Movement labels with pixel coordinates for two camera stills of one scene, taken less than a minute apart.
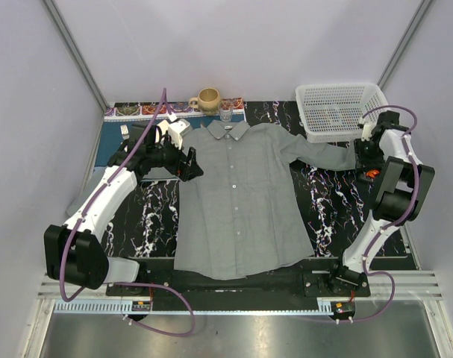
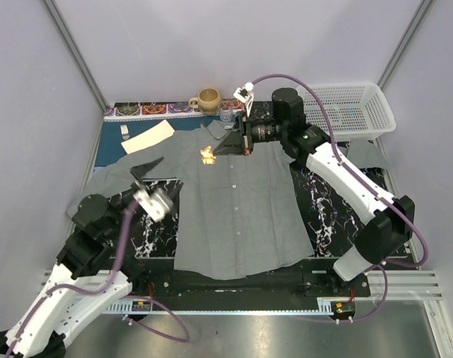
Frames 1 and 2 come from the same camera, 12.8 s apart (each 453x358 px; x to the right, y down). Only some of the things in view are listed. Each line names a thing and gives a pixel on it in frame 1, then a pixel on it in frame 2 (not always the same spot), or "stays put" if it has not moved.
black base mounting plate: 161,283 stays put
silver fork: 125,131 stays put
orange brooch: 372,173 → 208,157
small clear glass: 225,109 stays put
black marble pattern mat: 338,206 stays put
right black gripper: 360,159 → 237,142
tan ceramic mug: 208,100 stays put
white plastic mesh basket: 331,112 stays put
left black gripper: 188,171 → 142,171
